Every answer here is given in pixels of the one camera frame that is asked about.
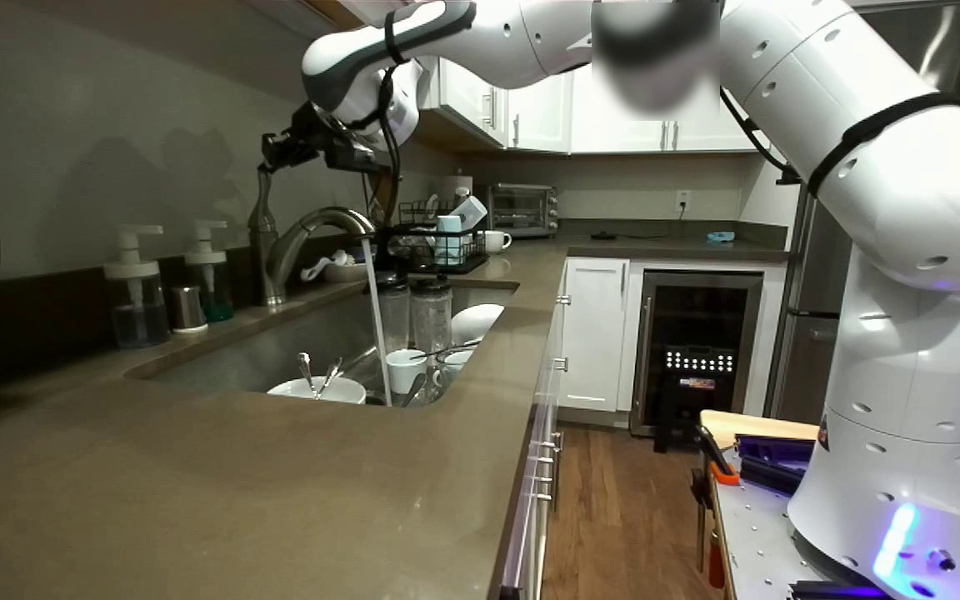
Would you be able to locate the white upper cabinets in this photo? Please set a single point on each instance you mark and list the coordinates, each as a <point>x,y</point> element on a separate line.
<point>565,112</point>

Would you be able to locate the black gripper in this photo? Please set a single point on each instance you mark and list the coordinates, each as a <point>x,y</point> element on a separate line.
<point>311,139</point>

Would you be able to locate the black wine cooler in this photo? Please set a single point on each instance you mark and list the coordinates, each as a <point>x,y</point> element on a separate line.
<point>690,350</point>

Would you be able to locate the robot cart table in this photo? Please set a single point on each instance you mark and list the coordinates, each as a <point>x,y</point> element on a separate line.
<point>748,549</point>

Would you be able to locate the white mug in sink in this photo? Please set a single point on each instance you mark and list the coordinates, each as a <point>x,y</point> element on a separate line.
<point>405,367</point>

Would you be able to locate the black dish rack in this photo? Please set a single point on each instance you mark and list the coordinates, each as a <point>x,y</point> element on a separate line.
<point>435,249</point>

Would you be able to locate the white blue dish brush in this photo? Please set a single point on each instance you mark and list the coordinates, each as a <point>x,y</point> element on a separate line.
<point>333,268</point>

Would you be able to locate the toaster oven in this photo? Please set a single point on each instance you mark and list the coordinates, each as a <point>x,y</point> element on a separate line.
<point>524,207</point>

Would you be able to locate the white plate in sink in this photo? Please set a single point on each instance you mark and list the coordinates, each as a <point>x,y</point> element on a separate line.
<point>474,322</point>

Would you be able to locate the white bowl in sink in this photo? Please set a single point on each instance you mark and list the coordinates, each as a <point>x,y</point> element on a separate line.
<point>321,388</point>

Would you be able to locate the stainless steel refrigerator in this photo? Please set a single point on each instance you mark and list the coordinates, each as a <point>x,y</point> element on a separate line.
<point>927,39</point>

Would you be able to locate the white lower cabinet door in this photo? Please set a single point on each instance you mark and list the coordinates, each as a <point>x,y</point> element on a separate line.
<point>590,332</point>

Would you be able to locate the stainless steel sink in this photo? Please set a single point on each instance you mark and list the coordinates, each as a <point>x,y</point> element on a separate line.
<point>328,340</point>

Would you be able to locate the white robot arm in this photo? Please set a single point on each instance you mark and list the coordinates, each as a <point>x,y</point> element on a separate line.
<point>866,142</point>

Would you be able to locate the green soap dispenser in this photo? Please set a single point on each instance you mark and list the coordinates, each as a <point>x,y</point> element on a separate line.
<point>207,270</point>

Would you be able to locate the glass blender jar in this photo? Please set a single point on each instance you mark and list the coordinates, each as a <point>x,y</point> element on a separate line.
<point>430,315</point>

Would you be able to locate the steel kitchen faucet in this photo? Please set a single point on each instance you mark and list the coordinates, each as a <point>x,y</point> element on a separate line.
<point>277,251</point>

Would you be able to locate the clear blue soap dispenser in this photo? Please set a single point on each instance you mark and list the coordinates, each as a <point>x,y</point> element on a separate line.
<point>138,292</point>

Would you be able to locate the white mug on counter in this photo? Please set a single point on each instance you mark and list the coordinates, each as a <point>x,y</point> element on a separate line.
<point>493,241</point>

